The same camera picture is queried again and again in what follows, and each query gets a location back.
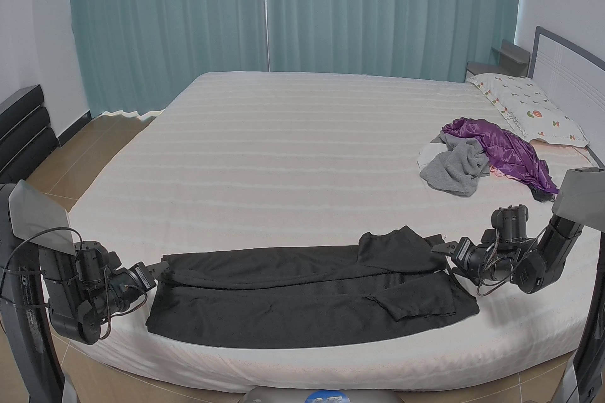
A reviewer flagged white printed pillow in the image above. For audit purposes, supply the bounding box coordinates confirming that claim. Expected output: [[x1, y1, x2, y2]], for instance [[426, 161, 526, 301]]
[[465, 73, 591, 149]]

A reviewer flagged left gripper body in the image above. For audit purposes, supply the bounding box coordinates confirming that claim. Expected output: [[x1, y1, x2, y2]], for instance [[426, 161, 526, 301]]
[[112, 263, 160, 299]]

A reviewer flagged white garment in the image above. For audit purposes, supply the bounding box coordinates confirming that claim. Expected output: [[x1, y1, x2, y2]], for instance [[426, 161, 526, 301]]
[[417, 142, 454, 168]]

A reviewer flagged black chest of drawers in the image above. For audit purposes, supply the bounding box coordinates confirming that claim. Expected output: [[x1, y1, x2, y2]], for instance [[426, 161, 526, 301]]
[[0, 85, 58, 184]]

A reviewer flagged purple satin garment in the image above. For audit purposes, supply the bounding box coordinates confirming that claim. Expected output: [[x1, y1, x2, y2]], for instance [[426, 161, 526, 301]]
[[442, 118, 561, 194]]

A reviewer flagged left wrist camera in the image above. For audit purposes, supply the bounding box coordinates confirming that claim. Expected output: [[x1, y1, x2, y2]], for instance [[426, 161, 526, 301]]
[[75, 241, 110, 286]]

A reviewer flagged grey bedside table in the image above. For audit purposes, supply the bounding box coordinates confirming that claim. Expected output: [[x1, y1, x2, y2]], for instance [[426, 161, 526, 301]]
[[465, 39, 531, 83]]

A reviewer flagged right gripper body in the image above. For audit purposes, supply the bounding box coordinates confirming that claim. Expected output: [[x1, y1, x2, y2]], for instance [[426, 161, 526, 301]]
[[449, 237, 493, 282]]

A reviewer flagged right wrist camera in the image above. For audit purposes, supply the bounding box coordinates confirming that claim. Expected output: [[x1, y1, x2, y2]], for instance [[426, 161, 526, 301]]
[[491, 204, 531, 247]]

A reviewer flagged grey knit garment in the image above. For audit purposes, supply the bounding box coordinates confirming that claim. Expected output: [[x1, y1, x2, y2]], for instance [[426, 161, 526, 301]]
[[420, 132, 490, 197]]

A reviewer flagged black cable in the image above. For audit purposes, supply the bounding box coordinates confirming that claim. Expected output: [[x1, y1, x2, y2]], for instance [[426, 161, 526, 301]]
[[97, 281, 148, 341], [475, 266, 516, 298], [4, 226, 78, 312]]

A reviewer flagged bed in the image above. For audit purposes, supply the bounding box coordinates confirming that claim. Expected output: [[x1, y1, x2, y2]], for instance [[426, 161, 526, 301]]
[[61, 26, 605, 394]]

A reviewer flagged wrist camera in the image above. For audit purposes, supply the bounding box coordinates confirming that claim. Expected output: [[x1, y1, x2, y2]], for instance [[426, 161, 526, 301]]
[[491, 204, 531, 247], [75, 241, 110, 286]]

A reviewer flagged black garment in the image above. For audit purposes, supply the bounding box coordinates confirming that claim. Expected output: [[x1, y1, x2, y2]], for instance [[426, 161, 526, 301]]
[[145, 225, 480, 350]]

